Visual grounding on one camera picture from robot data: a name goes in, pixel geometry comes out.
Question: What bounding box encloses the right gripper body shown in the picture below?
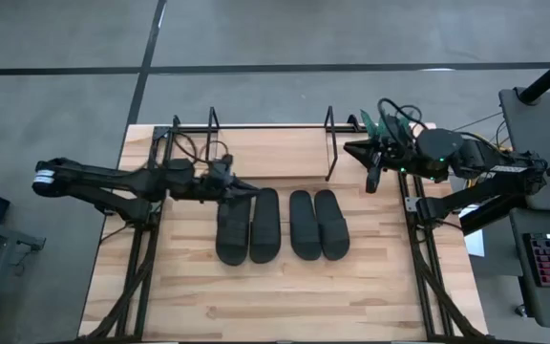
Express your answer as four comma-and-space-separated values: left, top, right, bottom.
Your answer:
372, 133, 420, 175

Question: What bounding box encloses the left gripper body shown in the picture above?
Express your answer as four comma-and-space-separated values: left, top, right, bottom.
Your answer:
193, 174, 239, 202

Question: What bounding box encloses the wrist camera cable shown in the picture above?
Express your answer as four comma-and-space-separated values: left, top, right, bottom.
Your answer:
174, 132, 231, 166
376, 97, 423, 144

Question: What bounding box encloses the grey desk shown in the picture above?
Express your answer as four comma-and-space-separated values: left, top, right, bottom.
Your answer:
497, 87, 550, 214

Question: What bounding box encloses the black metal wooden shelf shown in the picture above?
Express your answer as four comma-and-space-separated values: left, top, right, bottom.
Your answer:
205, 105, 342, 183

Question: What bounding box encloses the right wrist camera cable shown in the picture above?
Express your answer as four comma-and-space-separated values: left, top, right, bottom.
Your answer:
376, 97, 423, 144

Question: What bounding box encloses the white paper sheet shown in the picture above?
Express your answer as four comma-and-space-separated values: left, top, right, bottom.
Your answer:
458, 204, 487, 258

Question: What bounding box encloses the potted green snake plant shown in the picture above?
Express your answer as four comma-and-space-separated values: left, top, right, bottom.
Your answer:
359, 108, 414, 144

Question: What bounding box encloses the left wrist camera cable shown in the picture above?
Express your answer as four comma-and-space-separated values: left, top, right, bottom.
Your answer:
174, 132, 231, 166

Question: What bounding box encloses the thick black pole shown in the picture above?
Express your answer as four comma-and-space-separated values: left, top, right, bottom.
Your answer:
517, 43, 550, 105

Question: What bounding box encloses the black rubber slide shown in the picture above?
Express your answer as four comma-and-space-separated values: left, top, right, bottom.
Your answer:
288, 189, 323, 262
313, 188, 351, 262
215, 196, 252, 268
248, 187, 283, 265

